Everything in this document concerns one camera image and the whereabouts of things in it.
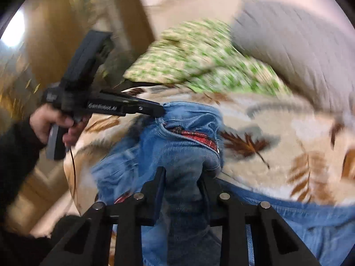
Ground grey quilted pillow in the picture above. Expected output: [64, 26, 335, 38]
[231, 0, 354, 113]

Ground green patterned quilt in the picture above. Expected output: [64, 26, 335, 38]
[123, 19, 291, 96]

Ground blue denim jeans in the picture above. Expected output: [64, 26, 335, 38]
[91, 102, 354, 265]

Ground beige leaf-print fleece blanket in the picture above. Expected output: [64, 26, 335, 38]
[62, 84, 355, 266]

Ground left hand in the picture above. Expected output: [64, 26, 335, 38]
[30, 104, 91, 147]

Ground black left sleeve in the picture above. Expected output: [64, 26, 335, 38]
[0, 119, 45, 219]

